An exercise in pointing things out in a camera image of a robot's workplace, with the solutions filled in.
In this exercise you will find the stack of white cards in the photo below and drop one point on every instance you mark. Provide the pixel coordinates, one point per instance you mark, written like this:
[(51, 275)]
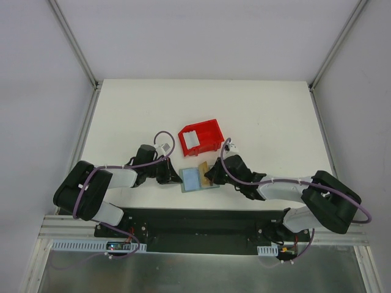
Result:
[(191, 139)]

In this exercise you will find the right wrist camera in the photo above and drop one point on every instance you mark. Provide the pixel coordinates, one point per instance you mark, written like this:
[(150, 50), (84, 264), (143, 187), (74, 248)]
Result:
[(231, 149)]

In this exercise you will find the left white cable duct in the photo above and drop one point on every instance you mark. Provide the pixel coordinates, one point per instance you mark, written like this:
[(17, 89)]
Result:
[(97, 246)]

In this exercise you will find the white cable duct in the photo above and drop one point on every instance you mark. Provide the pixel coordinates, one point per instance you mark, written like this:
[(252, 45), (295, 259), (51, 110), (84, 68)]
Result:
[(97, 246), (272, 250)]

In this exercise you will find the aluminium frame post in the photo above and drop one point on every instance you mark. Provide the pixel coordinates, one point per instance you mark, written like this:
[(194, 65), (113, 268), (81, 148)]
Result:
[(357, 11), (73, 43)]

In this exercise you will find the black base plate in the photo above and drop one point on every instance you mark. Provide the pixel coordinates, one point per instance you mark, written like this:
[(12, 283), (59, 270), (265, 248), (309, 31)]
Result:
[(202, 231)]

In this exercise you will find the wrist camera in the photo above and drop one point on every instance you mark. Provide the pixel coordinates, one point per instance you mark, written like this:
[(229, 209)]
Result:
[(231, 149), (163, 149)]

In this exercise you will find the red plastic bin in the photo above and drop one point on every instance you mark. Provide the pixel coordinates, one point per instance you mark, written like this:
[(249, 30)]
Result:
[(209, 134)]

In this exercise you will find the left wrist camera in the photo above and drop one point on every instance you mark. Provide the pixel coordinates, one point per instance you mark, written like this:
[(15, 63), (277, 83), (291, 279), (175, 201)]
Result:
[(163, 149)]

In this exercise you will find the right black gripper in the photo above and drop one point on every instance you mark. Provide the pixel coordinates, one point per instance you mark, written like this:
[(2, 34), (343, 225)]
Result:
[(220, 170)]

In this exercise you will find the left aluminium frame post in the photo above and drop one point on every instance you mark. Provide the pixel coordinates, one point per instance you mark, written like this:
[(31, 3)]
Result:
[(73, 43)]

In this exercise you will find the right white cable duct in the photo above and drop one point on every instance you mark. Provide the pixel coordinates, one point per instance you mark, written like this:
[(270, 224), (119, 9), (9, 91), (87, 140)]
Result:
[(272, 250)]

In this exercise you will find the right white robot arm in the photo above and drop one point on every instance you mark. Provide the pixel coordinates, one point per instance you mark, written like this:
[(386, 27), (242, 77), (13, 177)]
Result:
[(326, 201)]

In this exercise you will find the right aluminium frame post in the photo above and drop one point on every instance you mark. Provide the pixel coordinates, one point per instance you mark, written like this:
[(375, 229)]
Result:
[(357, 11)]

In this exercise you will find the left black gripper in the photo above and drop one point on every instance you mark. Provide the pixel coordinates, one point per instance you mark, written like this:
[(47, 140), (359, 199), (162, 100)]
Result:
[(166, 173)]

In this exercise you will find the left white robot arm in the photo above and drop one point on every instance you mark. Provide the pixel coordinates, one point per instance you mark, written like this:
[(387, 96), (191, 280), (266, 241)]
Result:
[(84, 196)]

